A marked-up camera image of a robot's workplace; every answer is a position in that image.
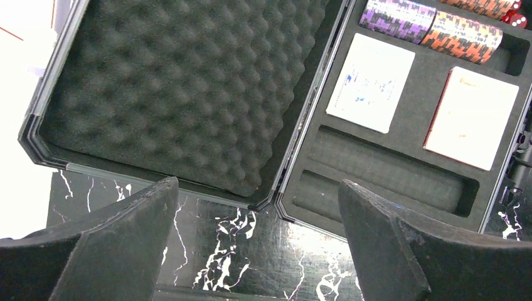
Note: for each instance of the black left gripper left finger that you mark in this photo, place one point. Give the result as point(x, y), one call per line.
point(113, 253)

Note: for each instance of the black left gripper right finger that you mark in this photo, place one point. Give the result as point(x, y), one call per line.
point(400, 254)

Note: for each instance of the red playing card box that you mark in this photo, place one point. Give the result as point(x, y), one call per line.
point(471, 117)

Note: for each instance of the blue playing card box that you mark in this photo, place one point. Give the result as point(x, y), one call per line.
point(370, 83)

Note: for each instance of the black poker set case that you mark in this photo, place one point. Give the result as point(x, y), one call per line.
point(230, 97)

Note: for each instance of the orange black poker chip stack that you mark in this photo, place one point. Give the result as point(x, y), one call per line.
point(462, 38)

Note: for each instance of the purple black poker chip stack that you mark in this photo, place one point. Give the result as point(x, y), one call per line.
point(406, 20)

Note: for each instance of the red dice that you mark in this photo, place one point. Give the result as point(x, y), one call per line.
point(514, 17)

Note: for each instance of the brown poker chip stack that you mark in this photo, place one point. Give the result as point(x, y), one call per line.
point(494, 9)

